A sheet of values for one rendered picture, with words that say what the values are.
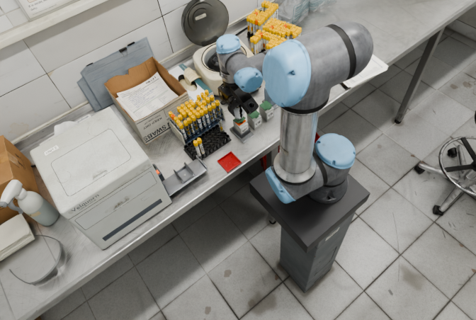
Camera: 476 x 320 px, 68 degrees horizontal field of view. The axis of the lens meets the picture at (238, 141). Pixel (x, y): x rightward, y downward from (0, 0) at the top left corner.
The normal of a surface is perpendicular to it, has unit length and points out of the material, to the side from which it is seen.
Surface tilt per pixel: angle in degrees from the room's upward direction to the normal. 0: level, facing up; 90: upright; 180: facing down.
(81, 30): 90
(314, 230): 4
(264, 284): 0
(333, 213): 4
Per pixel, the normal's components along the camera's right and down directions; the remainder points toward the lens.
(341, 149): 0.07, -0.59
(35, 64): 0.61, 0.61
